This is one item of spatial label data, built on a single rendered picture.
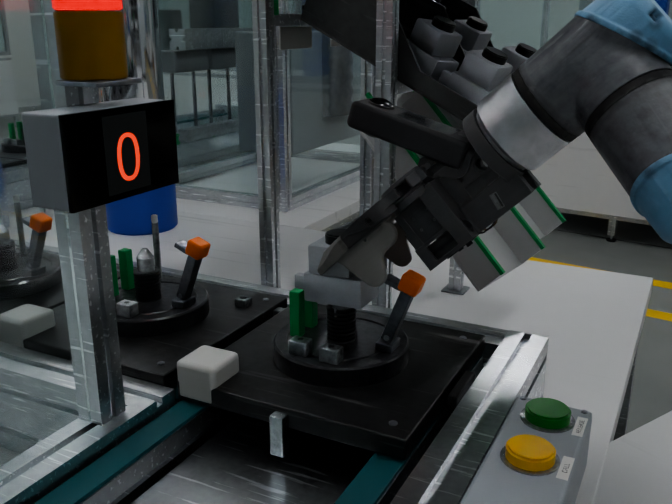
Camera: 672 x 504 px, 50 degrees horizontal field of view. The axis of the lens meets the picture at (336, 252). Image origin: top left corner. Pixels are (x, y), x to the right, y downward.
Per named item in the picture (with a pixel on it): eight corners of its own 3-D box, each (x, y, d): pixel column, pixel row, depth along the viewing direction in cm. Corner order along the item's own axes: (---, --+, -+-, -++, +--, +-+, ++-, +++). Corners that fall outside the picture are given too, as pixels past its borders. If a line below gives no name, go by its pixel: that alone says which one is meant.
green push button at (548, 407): (573, 421, 67) (575, 402, 66) (565, 443, 63) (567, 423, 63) (529, 411, 68) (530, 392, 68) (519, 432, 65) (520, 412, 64)
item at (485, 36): (482, 75, 106) (504, 30, 102) (468, 77, 103) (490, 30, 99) (437, 49, 109) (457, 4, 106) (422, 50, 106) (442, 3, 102)
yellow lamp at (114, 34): (142, 77, 57) (136, 11, 55) (95, 81, 53) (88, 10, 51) (94, 75, 59) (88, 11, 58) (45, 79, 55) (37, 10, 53)
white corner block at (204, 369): (241, 388, 73) (240, 351, 72) (215, 408, 69) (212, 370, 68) (204, 378, 75) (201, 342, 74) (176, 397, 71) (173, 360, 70)
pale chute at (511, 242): (521, 265, 99) (545, 246, 96) (477, 292, 89) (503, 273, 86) (400, 107, 104) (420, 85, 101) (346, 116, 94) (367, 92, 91)
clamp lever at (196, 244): (195, 298, 84) (212, 243, 81) (184, 304, 82) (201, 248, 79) (171, 283, 85) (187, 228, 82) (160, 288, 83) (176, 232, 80)
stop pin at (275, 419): (289, 452, 67) (288, 413, 65) (282, 458, 66) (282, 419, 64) (276, 448, 67) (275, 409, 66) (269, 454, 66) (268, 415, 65)
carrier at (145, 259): (288, 312, 92) (285, 216, 89) (165, 394, 72) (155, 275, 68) (140, 283, 103) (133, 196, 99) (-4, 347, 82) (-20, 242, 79)
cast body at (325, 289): (379, 295, 74) (378, 229, 72) (361, 310, 71) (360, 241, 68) (307, 285, 78) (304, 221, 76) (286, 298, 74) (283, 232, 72)
